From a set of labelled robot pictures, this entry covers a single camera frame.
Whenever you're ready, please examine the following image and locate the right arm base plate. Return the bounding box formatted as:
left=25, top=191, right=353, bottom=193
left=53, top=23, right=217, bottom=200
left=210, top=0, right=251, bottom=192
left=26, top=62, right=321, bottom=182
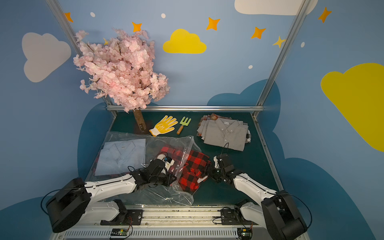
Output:
left=220, top=207, right=242, bottom=225

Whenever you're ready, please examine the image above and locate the aluminium frame back bar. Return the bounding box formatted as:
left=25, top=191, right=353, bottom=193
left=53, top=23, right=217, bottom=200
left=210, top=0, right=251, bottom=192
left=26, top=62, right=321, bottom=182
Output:
left=106, top=104, right=265, bottom=112

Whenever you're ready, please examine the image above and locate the clear plastic vacuum bag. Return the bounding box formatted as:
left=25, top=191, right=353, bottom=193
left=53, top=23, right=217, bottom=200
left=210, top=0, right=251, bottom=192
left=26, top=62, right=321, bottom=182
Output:
left=87, top=132, right=201, bottom=206

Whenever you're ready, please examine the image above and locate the aluminium mounting rail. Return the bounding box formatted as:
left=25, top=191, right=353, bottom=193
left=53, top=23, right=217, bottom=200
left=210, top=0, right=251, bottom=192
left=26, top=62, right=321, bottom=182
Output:
left=49, top=205, right=310, bottom=240

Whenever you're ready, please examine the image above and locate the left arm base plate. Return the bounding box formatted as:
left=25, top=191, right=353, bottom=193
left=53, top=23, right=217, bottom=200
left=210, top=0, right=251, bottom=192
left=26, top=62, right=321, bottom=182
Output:
left=100, top=210, right=144, bottom=226

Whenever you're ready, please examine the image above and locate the black white checkered shirt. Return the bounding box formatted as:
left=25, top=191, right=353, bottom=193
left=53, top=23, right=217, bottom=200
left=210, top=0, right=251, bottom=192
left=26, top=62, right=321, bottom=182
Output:
left=246, top=128, right=252, bottom=144

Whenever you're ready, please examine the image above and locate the light blue shirt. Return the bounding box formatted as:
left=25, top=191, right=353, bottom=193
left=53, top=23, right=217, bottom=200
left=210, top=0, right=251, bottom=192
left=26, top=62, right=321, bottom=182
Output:
left=95, top=139, right=146, bottom=176

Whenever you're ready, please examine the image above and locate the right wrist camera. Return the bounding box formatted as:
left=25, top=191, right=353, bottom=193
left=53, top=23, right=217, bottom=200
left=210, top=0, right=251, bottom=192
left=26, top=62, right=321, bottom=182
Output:
left=214, top=156, right=221, bottom=169

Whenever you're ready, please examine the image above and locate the green garden hand fork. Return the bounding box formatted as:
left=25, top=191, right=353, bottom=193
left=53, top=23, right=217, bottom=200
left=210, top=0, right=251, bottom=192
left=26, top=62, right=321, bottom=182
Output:
left=177, top=117, right=191, bottom=135

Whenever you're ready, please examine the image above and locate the yellow work glove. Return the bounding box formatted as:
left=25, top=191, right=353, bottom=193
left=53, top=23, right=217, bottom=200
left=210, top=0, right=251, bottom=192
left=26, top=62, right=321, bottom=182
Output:
left=149, top=115, right=178, bottom=137

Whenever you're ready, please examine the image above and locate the red black checkered cloth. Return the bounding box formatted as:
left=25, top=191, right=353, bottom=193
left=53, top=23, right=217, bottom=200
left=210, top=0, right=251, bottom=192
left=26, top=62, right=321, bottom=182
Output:
left=160, top=145, right=210, bottom=195

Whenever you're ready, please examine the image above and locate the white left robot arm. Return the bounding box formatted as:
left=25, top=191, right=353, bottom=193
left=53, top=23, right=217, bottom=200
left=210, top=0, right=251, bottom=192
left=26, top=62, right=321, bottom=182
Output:
left=46, top=154, right=177, bottom=233

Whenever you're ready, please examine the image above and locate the left green circuit board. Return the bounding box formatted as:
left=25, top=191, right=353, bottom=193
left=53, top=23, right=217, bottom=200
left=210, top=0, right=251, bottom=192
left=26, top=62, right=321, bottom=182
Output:
left=111, top=229, right=129, bottom=238

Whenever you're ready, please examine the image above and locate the green circuit board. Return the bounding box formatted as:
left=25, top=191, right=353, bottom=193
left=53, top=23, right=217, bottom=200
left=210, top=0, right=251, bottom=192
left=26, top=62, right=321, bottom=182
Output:
left=111, top=229, right=129, bottom=238
left=237, top=228, right=253, bottom=240

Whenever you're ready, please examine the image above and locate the grey button shirt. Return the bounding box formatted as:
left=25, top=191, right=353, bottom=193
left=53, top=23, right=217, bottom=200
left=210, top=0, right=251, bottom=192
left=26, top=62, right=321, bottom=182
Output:
left=197, top=118, right=249, bottom=152

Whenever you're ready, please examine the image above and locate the right aluminium frame post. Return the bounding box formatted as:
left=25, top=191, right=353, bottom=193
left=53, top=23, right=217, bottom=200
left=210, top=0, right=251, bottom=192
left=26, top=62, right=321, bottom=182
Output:
left=256, top=0, right=311, bottom=108

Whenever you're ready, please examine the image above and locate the left aluminium frame post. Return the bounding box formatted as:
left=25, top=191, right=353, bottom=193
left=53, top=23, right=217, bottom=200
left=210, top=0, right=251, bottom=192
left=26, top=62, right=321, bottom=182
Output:
left=46, top=0, right=114, bottom=106

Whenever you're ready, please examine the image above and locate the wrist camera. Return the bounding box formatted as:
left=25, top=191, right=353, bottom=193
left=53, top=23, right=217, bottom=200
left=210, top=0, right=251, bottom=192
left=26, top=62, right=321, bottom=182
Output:
left=214, top=156, right=221, bottom=169
left=158, top=154, right=175, bottom=171

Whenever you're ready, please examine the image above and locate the pink artificial blossom tree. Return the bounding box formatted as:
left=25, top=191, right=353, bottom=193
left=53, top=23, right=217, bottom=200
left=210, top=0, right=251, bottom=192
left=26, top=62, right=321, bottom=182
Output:
left=73, top=29, right=170, bottom=132

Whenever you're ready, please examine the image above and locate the aluminium frame post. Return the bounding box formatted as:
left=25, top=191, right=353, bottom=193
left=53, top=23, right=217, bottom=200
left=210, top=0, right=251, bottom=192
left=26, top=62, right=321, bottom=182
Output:
left=46, top=0, right=114, bottom=106
left=256, top=0, right=311, bottom=108

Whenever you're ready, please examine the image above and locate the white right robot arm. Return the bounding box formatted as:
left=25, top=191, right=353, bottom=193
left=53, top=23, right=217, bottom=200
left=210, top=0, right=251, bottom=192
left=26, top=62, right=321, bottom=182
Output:
left=208, top=154, right=313, bottom=240

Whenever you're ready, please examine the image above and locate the right green circuit board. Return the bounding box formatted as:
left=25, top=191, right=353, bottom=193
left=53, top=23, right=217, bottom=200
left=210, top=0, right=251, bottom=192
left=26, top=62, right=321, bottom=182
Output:
left=237, top=228, right=253, bottom=240

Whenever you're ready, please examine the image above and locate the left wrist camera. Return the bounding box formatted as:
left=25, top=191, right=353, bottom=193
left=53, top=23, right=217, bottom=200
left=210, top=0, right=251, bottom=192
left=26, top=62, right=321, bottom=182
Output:
left=158, top=154, right=175, bottom=171

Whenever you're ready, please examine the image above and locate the red plaid shirt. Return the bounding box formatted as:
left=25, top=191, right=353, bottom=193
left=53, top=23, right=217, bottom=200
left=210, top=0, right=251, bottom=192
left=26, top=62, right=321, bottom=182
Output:
left=199, top=113, right=231, bottom=124

